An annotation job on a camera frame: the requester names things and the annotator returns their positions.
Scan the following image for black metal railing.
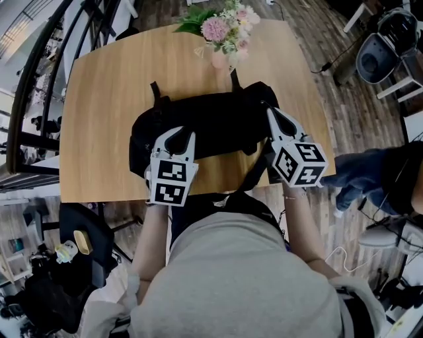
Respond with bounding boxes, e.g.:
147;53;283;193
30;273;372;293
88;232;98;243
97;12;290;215
0;0;126;192

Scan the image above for person's grey sweatshirt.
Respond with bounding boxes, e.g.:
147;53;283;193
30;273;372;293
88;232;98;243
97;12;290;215
81;211;386;338

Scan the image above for black duffel bag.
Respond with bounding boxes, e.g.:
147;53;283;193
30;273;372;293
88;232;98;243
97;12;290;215
128;69;282;193

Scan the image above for yellow flat case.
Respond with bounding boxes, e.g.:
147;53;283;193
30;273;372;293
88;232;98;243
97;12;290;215
73;230;94;255

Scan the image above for black office chair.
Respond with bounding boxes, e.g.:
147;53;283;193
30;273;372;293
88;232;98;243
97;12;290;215
19;201;116;334

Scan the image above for wooden table with white legs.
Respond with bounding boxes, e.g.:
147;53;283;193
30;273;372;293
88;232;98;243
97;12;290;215
59;18;337;203

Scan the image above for person's left forearm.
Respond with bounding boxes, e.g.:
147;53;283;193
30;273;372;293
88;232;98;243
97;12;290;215
132;204;169;291

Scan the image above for pink vase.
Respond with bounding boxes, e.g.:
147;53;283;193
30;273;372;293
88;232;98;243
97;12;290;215
210;49;232;69

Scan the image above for person's right forearm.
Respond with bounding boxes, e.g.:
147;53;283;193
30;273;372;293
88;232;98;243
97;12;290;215
281;186;340;278

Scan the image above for pink and green flower bouquet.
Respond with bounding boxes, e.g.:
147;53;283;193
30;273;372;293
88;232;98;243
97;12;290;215
173;0;262;65

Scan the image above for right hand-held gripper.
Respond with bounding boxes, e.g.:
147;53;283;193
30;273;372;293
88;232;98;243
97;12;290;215
266;107;329;188

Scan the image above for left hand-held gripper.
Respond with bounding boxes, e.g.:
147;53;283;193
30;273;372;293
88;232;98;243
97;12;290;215
145;126;199;207

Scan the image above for person's black trousers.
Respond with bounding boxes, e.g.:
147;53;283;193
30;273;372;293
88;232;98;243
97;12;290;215
169;191;290;258

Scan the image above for grey round shell chair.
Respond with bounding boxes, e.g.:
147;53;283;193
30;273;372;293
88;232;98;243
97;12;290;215
356;32;403;85

